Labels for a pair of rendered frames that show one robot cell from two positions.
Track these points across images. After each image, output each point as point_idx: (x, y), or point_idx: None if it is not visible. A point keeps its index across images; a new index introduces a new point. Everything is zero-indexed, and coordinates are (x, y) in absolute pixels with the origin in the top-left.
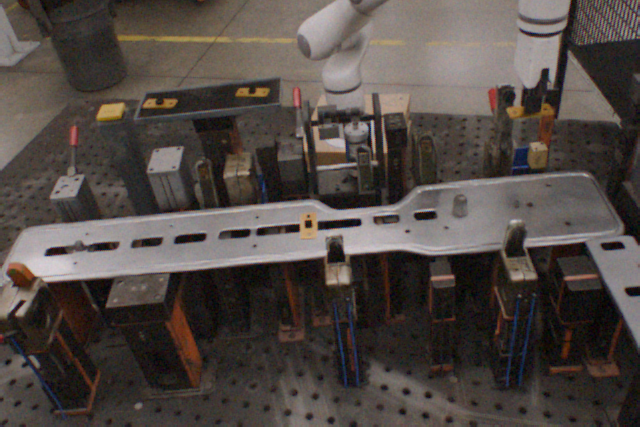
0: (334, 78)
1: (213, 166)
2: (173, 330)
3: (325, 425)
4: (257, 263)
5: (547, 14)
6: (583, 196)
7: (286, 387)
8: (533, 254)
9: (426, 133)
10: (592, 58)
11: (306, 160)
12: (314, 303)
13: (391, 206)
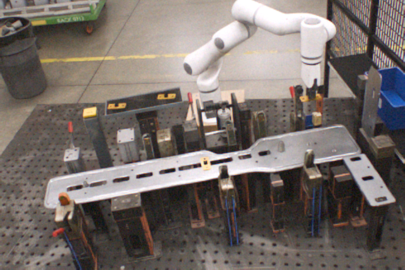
0: (204, 85)
1: None
2: (143, 221)
3: (224, 264)
4: (182, 184)
5: (313, 55)
6: (340, 136)
7: (200, 250)
8: (320, 171)
9: (261, 111)
10: (340, 65)
11: None
12: (207, 207)
13: (246, 150)
